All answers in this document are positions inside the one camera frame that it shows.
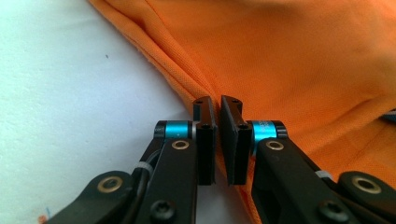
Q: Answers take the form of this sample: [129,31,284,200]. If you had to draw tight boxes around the orange polo shirt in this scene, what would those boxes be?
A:
[88,0,396,224]

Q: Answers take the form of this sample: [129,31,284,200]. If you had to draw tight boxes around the white table mat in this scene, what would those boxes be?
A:
[0,0,253,224]

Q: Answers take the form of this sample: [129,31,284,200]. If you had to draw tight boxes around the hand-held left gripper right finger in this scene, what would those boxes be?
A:
[219,94,361,224]

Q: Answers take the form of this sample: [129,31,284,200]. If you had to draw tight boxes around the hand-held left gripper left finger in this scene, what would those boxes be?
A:
[134,96,218,224]

